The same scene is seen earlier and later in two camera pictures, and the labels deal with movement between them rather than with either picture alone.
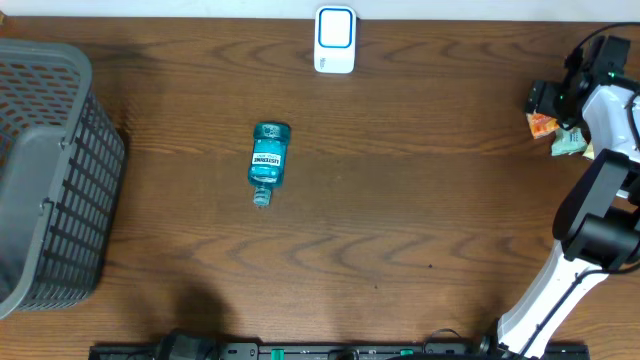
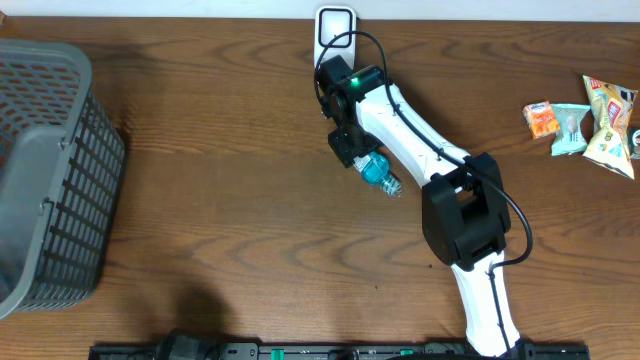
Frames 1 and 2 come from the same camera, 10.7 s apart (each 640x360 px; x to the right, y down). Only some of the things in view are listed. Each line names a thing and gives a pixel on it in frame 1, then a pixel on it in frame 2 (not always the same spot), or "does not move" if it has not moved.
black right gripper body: [550, 100] → [350, 142]
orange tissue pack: [541, 124] does not move
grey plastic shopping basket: [62, 148] does not move
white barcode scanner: [335, 39] does not move
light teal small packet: [568, 141] does not move
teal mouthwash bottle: [268, 159] → [375, 170]
